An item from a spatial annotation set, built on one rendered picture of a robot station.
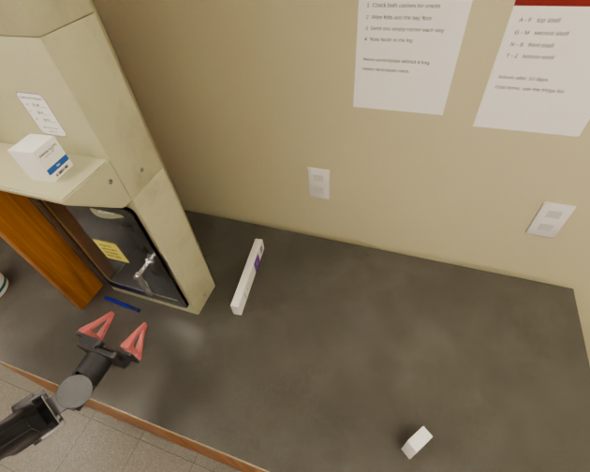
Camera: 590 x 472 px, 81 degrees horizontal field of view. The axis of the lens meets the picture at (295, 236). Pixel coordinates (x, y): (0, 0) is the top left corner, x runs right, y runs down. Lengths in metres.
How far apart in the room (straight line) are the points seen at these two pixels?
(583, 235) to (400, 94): 0.62
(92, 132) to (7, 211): 0.43
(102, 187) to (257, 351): 0.58
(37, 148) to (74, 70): 0.14
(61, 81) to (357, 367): 0.87
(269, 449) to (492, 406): 0.54
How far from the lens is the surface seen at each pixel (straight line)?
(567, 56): 0.89
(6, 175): 0.81
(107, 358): 0.88
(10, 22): 0.68
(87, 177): 0.70
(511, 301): 1.19
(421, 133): 0.94
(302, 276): 1.12
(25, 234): 1.11
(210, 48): 1.01
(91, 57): 0.70
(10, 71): 0.75
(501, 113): 0.92
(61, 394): 0.80
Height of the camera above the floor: 1.85
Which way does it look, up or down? 48 degrees down
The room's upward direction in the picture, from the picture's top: 6 degrees counter-clockwise
